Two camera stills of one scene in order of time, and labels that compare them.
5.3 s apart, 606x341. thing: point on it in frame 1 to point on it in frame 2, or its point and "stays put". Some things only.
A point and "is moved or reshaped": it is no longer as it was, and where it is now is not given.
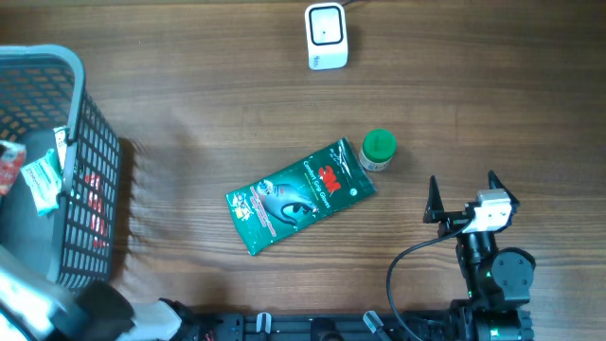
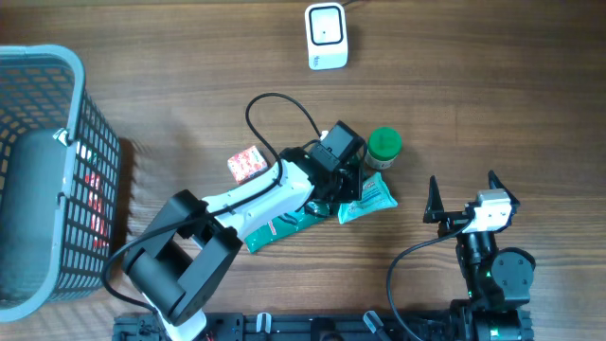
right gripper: [453, 220] stays put
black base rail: [327, 327] stays put
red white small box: [12, 156] to [247, 164]
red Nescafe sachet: [97, 211] stays put
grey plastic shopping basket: [78, 240] stays put
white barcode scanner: [326, 32] stays put
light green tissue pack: [44, 180] to [375, 198]
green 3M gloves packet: [299, 194] is moved or reshaped
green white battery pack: [61, 134] is moved or reshaped
